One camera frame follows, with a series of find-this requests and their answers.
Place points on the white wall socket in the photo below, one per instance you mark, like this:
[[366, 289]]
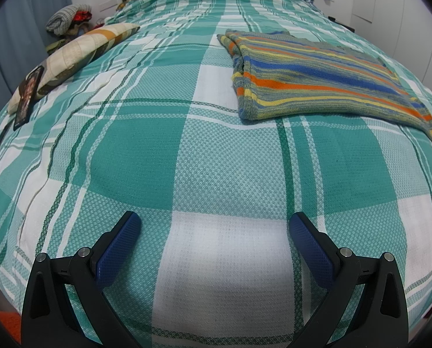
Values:
[[109, 4]]

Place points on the striped knit sweater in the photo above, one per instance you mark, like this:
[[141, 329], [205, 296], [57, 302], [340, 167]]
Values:
[[310, 76]]

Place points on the black smartphone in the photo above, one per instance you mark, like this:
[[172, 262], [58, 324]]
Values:
[[28, 96]]

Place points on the green white plaid blanket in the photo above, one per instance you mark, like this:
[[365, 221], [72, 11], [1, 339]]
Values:
[[201, 174]]

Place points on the blue grey curtain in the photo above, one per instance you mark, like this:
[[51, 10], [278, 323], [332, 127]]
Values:
[[20, 25]]

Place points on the white wardrobe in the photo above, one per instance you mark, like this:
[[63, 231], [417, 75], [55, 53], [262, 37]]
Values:
[[401, 18]]

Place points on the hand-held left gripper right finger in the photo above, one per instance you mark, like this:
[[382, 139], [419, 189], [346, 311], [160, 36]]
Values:
[[310, 250]]

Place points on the cream patterned pillow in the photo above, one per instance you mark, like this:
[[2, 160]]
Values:
[[78, 50]]

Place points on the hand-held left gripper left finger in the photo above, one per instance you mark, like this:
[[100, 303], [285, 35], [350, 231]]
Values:
[[118, 250]]

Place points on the pile of clothes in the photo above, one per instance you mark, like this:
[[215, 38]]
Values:
[[65, 20]]

